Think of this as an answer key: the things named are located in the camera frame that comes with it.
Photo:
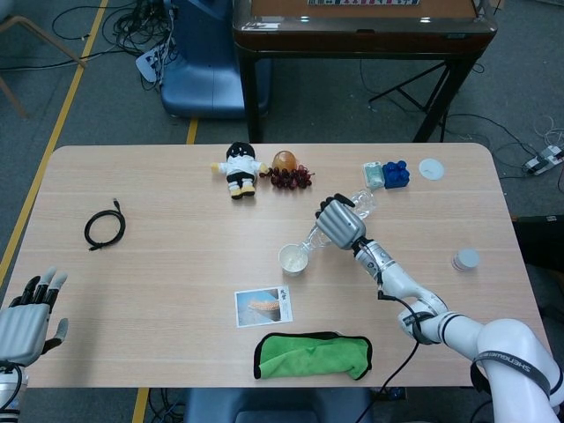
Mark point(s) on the bottle cap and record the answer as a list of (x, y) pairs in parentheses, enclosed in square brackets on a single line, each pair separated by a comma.
[(466, 259)]

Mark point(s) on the white paper cup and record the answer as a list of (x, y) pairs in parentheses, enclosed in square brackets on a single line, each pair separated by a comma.
[(291, 264)]

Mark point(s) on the dark brown mahjong table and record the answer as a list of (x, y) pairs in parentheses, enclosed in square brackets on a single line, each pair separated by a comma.
[(352, 39)]

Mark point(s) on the pale green tissue pack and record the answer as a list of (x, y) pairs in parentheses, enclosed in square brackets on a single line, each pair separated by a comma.
[(373, 176)]

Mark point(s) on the blue toy building block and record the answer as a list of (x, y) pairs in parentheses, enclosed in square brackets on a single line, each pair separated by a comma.
[(396, 174)]

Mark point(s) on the dark blue robot chassis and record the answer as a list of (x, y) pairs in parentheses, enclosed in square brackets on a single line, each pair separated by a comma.
[(273, 403)]

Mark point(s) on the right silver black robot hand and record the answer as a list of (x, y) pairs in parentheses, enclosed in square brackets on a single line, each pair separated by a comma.
[(341, 224)]

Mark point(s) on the face-up mahjong tile row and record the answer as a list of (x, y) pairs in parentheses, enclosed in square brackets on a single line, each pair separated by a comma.
[(361, 2)]

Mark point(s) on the photo postcard with roof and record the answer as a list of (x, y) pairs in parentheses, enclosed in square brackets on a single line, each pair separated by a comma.
[(263, 306)]

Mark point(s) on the dark red grape bunch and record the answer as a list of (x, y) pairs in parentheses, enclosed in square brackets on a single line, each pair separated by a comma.
[(286, 178)]

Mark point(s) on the grey white power strip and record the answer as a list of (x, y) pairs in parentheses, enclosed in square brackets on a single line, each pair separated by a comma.
[(544, 159)]

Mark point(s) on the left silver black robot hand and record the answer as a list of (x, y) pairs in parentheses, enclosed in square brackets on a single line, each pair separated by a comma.
[(22, 330)]

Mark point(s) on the white chair wooden legs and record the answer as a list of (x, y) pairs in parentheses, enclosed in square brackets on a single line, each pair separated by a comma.
[(44, 37)]

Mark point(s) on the clear plastic water bottle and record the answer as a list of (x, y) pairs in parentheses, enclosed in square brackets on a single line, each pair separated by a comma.
[(365, 205)]

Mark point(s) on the green cloth black trim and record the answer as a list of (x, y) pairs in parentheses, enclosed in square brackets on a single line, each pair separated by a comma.
[(313, 357)]

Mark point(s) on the black box with label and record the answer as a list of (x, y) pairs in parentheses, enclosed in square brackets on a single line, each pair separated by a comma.
[(542, 233)]

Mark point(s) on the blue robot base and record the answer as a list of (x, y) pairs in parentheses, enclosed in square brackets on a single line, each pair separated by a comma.
[(198, 66)]

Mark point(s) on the white power strip with plugs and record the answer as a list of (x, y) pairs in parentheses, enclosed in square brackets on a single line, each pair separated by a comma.
[(150, 64)]

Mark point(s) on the plush doll black hair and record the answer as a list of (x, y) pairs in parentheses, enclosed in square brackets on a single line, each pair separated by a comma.
[(240, 167)]

